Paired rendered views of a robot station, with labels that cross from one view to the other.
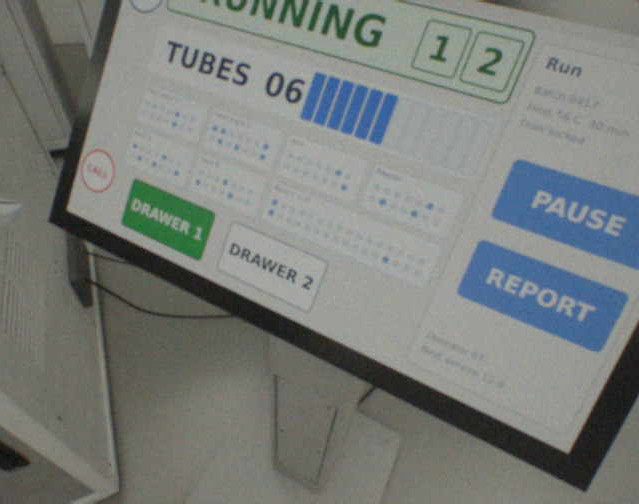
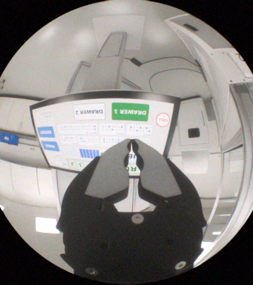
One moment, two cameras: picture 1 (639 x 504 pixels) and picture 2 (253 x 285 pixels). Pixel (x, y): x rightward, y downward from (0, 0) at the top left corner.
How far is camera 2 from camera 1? 0.27 m
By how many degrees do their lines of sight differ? 43
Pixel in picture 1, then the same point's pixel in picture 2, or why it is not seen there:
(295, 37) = not seen: hidden behind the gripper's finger
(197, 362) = (162, 46)
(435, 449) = (91, 52)
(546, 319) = (42, 128)
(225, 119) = not seen: hidden behind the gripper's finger
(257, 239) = (95, 117)
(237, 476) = (133, 27)
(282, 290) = (82, 107)
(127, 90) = (155, 145)
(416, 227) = (64, 135)
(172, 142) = (135, 135)
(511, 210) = (55, 143)
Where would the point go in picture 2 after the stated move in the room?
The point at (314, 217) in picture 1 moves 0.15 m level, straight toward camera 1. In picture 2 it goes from (83, 129) to (37, 113)
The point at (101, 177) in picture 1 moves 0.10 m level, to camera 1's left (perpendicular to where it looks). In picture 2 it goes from (161, 118) to (195, 117)
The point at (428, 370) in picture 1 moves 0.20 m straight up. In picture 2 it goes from (48, 108) to (40, 173)
